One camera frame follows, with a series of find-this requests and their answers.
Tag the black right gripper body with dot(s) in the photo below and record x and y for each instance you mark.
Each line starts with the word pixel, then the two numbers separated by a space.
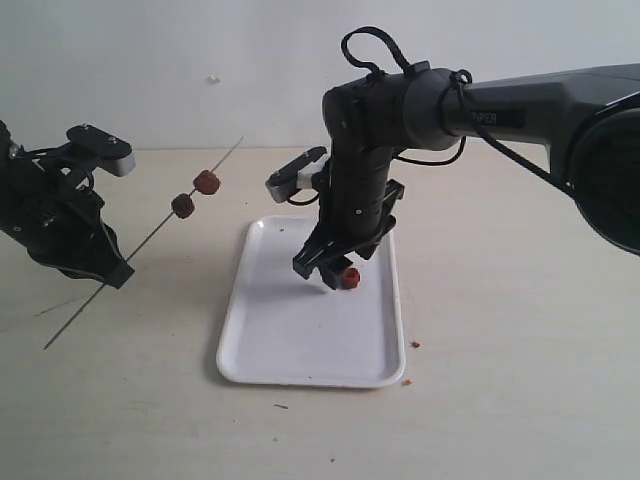
pixel 355 207

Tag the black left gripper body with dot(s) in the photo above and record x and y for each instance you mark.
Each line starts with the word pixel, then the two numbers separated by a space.
pixel 47 201

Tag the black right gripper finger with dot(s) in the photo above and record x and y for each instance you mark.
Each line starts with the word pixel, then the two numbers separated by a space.
pixel 332 273
pixel 317 251

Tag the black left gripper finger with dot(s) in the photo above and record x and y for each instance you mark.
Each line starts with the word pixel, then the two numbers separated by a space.
pixel 99 259

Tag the red jujube piece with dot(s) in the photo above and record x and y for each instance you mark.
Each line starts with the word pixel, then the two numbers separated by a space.
pixel 182 206
pixel 206 182
pixel 350 278

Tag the thin metal skewer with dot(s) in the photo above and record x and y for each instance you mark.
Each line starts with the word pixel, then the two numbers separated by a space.
pixel 136 250

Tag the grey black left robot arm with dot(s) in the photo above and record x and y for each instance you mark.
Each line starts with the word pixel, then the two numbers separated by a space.
pixel 50 206

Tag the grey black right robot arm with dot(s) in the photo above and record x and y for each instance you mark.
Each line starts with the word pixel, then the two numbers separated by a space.
pixel 586 119

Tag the white rectangular plastic tray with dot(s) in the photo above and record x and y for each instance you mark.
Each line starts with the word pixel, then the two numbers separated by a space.
pixel 283 330

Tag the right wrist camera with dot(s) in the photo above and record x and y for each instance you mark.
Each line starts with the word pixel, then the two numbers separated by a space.
pixel 297 175

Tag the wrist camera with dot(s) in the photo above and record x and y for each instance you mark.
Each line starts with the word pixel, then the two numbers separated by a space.
pixel 112 154
pixel 297 175

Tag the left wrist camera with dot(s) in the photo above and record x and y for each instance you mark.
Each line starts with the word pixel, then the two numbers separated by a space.
pixel 112 154

